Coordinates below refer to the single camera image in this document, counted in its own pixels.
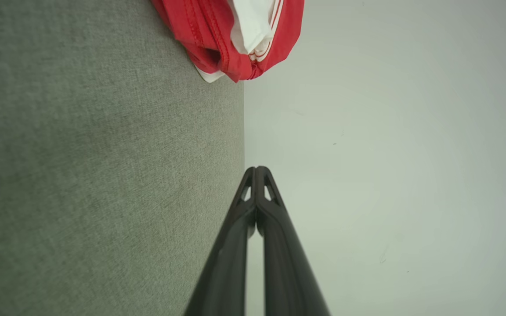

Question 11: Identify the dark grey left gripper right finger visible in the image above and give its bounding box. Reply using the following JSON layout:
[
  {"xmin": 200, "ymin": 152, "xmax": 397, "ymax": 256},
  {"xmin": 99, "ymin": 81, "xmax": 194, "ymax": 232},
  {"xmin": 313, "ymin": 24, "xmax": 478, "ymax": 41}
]
[{"xmin": 257, "ymin": 166, "xmax": 331, "ymax": 316}]

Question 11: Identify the red white-sleeved basketball jersey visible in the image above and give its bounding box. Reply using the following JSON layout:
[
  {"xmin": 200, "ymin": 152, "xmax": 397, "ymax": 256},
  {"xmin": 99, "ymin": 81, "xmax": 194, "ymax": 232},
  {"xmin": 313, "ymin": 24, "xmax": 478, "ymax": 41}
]
[{"xmin": 150, "ymin": 0, "xmax": 305, "ymax": 83}]

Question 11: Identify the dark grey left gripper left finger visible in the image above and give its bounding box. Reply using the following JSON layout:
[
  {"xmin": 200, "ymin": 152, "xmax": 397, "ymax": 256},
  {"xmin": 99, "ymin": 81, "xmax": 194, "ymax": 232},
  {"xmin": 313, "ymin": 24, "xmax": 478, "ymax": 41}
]
[{"xmin": 184, "ymin": 166, "xmax": 258, "ymax": 316}]

